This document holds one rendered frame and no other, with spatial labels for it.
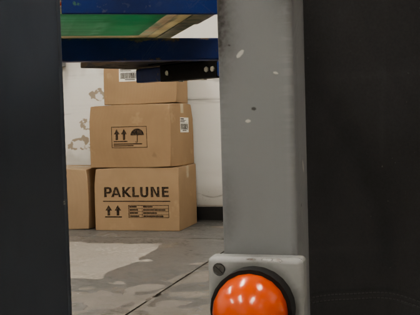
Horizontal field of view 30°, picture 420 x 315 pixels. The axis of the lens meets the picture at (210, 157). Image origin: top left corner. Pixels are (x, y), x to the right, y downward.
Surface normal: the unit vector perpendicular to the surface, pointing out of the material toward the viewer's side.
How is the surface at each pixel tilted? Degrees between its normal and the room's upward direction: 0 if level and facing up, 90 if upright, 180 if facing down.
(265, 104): 90
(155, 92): 91
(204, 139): 90
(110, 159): 91
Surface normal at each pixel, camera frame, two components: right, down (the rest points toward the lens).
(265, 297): 0.44, -0.44
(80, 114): -0.29, 0.06
